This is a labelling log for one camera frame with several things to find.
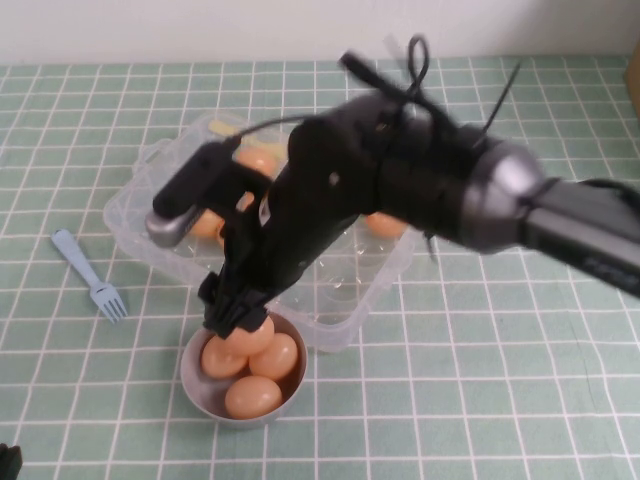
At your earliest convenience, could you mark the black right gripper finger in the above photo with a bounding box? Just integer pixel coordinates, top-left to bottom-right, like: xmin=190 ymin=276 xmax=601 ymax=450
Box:
xmin=198 ymin=272 xmax=237 ymax=342
xmin=232 ymin=293 xmax=274 ymax=334

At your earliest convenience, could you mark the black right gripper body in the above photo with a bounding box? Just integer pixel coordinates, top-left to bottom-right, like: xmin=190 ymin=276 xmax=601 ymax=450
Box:
xmin=218 ymin=167 xmax=359 ymax=301

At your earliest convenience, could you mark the clear plastic egg box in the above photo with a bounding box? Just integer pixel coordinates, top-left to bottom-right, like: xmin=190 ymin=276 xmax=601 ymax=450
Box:
xmin=102 ymin=112 xmax=419 ymax=354

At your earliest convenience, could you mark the brown cardboard box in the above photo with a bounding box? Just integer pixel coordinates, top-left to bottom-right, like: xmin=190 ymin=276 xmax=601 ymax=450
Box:
xmin=623 ymin=49 xmax=640 ymax=119

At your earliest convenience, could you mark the grey round bowl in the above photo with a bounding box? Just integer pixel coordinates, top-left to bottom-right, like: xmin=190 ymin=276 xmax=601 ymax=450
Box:
xmin=179 ymin=314 xmax=309 ymax=431

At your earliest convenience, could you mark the yellow plastic knife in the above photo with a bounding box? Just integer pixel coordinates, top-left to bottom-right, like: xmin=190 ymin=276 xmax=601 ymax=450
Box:
xmin=207 ymin=119 xmax=289 ymax=161

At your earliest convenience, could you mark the light blue plastic fork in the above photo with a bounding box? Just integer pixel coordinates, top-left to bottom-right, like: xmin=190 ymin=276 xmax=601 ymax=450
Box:
xmin=50 ymin=228 xmax=129 ymax=325

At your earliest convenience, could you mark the green checked tablecloth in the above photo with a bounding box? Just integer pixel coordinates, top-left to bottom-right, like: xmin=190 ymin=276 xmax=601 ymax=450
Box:
xmin=0 ymin=57 xmax=640 ymax=480

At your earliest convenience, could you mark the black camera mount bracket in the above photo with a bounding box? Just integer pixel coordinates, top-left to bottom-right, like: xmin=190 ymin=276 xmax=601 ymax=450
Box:
xmin=214 ymin=162 xmax=274 ymax=216

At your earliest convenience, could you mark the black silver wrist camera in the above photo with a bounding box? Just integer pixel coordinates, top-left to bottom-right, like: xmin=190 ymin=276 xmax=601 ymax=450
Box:
xmin=144 ymin=142 xmax=240 ymax=249

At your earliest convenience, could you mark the black camera cable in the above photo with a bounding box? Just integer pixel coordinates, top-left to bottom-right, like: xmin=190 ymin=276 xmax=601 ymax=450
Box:
xmin=227 ymin=34 xmax=441 ymax=149

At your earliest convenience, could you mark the black cable tie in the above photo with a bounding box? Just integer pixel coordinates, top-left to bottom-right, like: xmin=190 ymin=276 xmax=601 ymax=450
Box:
xmin=478 ymin=62 xmax=522 ymax=150

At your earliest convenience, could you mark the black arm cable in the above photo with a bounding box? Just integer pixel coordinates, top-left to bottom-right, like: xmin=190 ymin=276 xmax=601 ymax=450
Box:
xmin=544 ymin=175 xmax=640 ymax=201

